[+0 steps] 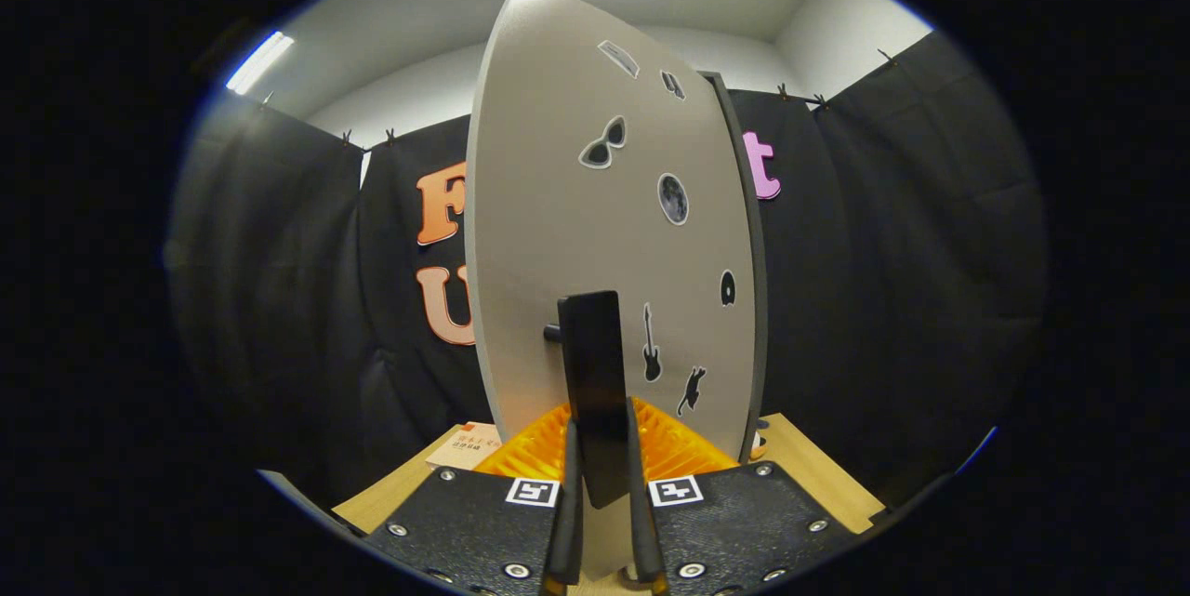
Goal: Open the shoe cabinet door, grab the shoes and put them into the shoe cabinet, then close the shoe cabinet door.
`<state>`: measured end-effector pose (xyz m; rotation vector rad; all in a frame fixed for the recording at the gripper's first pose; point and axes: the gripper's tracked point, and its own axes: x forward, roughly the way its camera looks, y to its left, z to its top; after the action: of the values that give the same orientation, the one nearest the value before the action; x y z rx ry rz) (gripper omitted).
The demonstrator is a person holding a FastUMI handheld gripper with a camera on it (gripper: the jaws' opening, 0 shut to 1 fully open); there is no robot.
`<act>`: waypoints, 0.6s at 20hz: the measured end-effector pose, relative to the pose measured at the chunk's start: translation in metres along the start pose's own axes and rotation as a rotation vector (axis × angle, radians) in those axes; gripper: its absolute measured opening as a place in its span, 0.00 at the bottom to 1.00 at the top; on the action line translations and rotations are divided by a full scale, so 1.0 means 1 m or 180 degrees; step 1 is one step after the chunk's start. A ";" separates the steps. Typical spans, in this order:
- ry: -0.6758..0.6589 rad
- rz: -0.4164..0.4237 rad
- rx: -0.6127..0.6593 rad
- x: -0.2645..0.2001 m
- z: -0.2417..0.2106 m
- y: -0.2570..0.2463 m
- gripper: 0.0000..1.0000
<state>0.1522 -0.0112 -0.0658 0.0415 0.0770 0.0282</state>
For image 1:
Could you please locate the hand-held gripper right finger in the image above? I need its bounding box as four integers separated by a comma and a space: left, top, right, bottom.
625, 396, 858, 596

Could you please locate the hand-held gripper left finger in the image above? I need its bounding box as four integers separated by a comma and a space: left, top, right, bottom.
363, 401, 585, 596

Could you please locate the black door handle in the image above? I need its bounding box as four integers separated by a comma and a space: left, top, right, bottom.
544, 291, 633, 510

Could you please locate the dark grey shoe cabinet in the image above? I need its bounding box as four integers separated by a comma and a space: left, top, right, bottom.
702, 71, 771, 467

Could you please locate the beige shoe cabinet door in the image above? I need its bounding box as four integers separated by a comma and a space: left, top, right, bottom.
465, 0, 759, 580

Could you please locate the black backdrop cloth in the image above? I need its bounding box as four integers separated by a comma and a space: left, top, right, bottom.
167, 29, 1051, 509

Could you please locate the narrow ceiling light panel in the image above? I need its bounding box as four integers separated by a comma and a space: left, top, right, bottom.
226, 31, 295, 97

